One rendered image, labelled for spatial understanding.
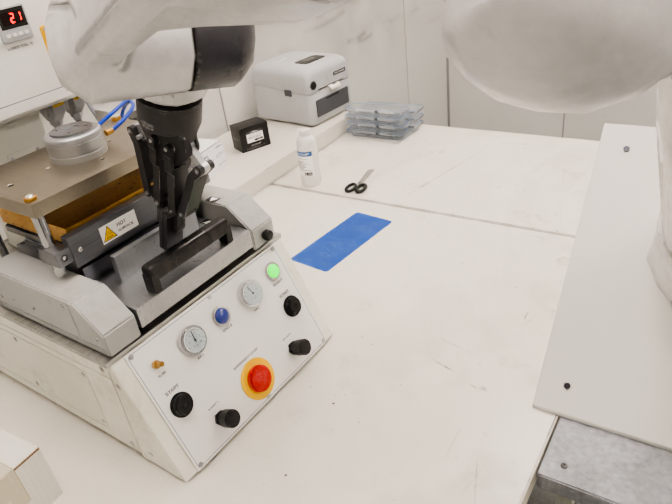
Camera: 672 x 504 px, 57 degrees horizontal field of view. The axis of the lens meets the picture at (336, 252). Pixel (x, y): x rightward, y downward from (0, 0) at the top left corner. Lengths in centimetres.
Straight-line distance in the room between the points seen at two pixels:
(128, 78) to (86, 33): 7
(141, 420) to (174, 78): 45
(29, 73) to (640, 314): 94
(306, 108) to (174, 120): 111
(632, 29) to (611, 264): 68
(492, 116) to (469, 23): 306
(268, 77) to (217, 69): 129
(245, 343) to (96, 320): 23
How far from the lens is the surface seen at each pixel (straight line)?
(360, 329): 105
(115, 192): 93
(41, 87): 107
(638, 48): 28
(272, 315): 95
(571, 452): 87
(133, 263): 89
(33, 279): 90
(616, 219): 94
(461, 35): 28
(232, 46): 59
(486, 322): 105
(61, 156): 93
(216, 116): 191
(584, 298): 92
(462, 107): 337
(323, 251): 127
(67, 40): 56
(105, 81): 57
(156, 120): 73
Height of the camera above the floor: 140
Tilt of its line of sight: 31 degrees down
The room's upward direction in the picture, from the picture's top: 8 degrees counter-clockwise
